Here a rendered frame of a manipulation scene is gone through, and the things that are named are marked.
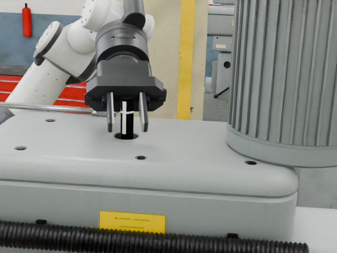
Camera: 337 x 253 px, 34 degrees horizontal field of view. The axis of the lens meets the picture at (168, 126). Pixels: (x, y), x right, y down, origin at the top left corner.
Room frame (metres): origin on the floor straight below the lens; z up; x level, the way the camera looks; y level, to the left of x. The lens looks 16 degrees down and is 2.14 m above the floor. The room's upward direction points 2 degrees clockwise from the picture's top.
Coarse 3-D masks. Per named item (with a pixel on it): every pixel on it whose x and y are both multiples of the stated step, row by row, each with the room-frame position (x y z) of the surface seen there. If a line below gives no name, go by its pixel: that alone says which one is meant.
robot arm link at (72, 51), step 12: (72, 24) 1.17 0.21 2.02; (60, 36) 1.17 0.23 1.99; (72, 36) 1.14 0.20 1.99; (84, 36) 1.08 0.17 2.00; (60, 48) 1.17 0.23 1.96; (72, 48) 1.18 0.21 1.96; (84, 48) 1.13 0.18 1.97; (60, 60) 1.18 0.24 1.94; (72, 60) 1.18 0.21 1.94; (84, 60) 1.18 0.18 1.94; (72, 72) 1.19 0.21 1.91; (84, 72) 1.19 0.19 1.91
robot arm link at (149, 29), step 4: (148, 16) 1.01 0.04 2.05; (148, 20) 1.00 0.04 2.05; (152, 20) 1.01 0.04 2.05; (148, 24) 1.00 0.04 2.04; (152, 24) 1.00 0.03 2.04; (84, 28) 1.08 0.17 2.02; (144, 28) 0.99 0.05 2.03; (148, 28) 0.99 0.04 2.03; (152, 28) 1.00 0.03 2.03; (88, 32) 1.06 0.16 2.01; (92, 32) 1.06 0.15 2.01; (148, 32) 0.99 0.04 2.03; (152, 32) 1.00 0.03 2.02; (88, 36) 1.07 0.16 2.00; (92, 36) 1.06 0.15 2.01; (148, 36) 0.99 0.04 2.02; (92, 40) 1.06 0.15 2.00; (148, 40) 1.00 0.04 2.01
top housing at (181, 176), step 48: (0, 144) 0.75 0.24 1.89; (48, 144) 0.76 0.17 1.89; (96, 144) 0.76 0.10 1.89; (144, 144) 0.77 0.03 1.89; (192, 144) 0.78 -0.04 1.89; (0, 192) 0.69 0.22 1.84; (48, 192) 0.69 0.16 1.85; (96, 192) 0.68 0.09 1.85; (144, 192) 0.68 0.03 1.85; (192, 192) 0.68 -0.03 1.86; (240, 192) 0.67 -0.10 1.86; (288, 192) 0.67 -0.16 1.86; (288, 240) 0.68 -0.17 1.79
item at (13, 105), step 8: (0, 104) 0.94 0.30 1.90; (8, 104) 0.94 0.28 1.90; (16, 104) 0.94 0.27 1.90; (24, 104) 0.95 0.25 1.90; (32, 104) 0.95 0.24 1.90; (40, 104) 0.95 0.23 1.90; (80, 112) 0.93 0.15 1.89; (88, 112) 0.93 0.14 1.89; (96, 112) 0.92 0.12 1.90; (104, 112) 0.91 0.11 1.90
